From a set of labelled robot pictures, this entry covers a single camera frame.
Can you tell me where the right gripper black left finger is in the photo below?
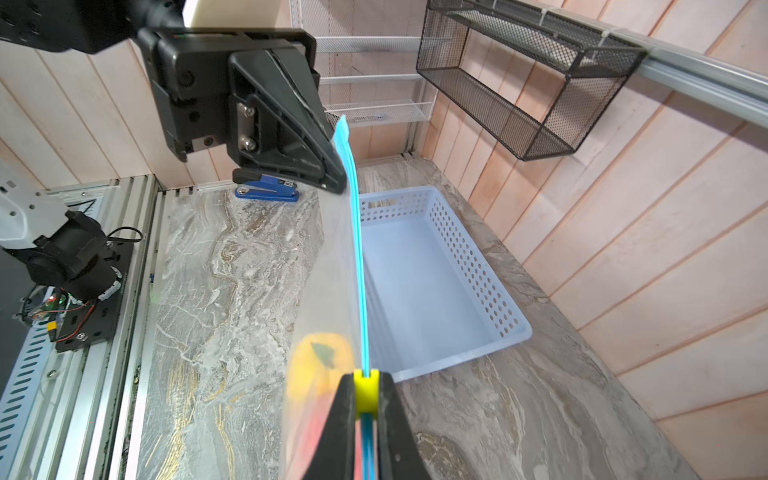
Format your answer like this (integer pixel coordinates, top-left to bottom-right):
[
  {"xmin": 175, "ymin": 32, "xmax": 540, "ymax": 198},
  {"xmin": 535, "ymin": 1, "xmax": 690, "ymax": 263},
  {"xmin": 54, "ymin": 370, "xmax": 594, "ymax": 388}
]
[{"xmin": 303, "ymin": 374, "xmax": 357, "ymax": 480}]

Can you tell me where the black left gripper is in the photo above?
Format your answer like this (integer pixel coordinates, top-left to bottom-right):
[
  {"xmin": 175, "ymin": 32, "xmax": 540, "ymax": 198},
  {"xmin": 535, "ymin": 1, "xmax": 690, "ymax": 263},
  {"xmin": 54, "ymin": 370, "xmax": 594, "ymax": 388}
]
[{"xmin": 136, "ymin": 27, "xmax": 347, "ymax": 195}]

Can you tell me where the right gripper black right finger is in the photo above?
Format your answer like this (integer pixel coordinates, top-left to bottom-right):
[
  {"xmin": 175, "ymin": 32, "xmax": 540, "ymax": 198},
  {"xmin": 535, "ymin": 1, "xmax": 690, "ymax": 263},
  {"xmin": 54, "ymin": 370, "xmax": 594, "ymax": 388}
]
[{"xmin": 377, "ymin": 372, "xmax": 431, "ymax": 480}]

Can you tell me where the yellow mango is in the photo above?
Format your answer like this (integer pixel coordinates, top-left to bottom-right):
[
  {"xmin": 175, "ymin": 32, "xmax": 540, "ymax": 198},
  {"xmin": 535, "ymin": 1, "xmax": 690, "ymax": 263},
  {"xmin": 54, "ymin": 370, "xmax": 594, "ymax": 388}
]
[{"xmin": 286, "ymin": 332, "xmax": 356, "ymax": 407}]

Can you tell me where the clear zip-top bag with label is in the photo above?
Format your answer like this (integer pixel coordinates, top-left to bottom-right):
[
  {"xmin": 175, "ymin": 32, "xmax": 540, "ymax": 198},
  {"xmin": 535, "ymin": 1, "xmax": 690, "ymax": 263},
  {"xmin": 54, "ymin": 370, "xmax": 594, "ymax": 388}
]
[{"xmin": 280, "ymin": 118, "xmax": 379, "ymax": 479}]

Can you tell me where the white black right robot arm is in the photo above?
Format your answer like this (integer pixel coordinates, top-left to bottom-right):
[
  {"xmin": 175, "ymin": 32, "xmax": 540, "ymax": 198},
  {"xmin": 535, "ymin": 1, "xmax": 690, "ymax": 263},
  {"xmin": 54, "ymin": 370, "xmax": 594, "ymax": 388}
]
[{"xmin": 1, "ymin": 166, "xmax": 429, "ymax": 479}]

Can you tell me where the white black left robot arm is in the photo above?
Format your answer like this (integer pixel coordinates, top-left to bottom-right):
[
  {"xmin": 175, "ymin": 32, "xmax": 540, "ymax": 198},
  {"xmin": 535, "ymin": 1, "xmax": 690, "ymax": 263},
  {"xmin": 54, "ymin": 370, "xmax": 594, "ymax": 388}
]
[{"xmin": 1, "ymin": 1, "xmax": 347, "ymax": 194}]

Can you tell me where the blue object beside table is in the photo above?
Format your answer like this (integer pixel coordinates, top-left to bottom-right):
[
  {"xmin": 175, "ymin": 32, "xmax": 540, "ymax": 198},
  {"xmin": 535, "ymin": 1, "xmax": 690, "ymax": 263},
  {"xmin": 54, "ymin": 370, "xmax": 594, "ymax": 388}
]
[{"xmin": 232, "ymin": 168, "xmax": 299, "ymax": 203}]

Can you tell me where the light blue plastic basket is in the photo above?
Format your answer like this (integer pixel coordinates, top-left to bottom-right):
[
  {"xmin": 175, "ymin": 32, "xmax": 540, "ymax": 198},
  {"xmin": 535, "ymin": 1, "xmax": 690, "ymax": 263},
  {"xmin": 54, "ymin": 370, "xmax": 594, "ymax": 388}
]
[{"xmin": 361, "ymin": 186, "xmax": 533, "ymax": 382}]

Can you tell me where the white wire mesh shelf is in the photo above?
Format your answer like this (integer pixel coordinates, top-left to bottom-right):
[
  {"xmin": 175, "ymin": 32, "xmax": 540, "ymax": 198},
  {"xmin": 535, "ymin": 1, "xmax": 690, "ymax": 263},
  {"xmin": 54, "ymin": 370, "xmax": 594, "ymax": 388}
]
[{"xmin": 289, "ymin": 0, "xmax": 447, "ymax": 128}]

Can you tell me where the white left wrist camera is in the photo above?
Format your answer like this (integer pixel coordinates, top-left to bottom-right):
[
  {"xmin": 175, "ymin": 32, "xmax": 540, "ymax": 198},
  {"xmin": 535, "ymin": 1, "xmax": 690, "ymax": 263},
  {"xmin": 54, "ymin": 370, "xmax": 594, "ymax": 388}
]
[{"xmin": 182, "ymin": 0, "xmax": 282, "ymax": 29}]

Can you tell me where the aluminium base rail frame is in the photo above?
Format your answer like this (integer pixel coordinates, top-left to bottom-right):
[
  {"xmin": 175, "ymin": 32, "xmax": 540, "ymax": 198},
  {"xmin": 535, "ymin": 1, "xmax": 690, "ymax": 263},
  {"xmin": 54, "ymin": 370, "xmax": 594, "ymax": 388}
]
[{"xmin": 1, "ymin": 167, "xmax": 163, "ymax": 479}]

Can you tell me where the black mesh wall basket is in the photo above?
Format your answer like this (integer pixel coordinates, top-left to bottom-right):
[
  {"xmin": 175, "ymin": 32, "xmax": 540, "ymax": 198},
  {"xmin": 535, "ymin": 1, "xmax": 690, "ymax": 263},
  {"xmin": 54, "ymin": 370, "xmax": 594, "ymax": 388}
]
[{"xmin": 416, "ymin": 1, "xmax": 645, "ymax": 161}]

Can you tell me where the aluminium wall frame rail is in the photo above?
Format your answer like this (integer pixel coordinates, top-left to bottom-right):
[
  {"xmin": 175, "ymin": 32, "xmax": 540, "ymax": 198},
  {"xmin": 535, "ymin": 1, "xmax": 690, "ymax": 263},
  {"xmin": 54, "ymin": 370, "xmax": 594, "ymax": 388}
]
[{"xmin": 515, "ymin": 0, "xmax": 768, "ymax": 130}]

